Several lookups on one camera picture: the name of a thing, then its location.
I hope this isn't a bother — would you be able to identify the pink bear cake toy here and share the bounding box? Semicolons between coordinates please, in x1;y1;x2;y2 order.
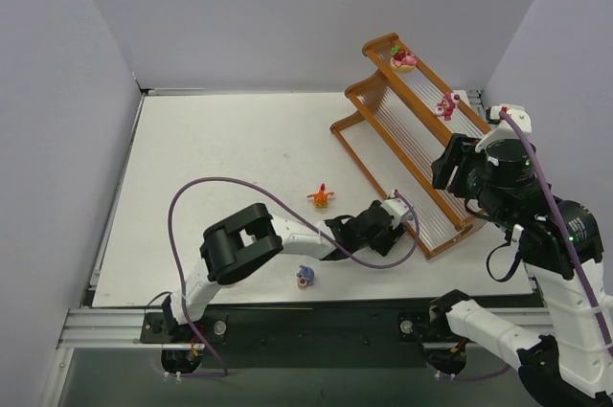
434;91;461;122

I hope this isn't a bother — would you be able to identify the pink bear strawberry toy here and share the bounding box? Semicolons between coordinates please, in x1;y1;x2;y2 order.
389;45;418;73

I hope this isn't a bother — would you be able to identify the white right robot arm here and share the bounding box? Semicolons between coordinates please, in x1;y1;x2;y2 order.
429;133;612;406

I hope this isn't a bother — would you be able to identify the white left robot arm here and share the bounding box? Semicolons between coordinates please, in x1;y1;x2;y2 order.
162;198;413;336

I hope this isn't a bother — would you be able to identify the wooden tiered shelf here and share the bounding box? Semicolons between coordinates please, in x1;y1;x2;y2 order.
330;34;489;259

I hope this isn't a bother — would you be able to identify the orange dragon toy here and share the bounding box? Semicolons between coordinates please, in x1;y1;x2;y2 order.
306;183;335;209

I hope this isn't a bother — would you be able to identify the purple bunny lying toy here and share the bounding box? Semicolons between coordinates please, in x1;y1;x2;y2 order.
296;265;315;289

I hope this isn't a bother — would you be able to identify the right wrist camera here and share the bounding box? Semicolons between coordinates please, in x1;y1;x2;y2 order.
475;103;533;152

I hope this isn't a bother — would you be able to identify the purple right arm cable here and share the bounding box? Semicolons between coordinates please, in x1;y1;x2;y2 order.
428;110;613;382

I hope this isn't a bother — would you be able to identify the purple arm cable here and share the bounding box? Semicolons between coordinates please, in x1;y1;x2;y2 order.
167;176;421;378
428;110;613;382

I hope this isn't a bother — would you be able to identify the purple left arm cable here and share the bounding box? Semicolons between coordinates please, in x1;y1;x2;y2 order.
167;176;421;378

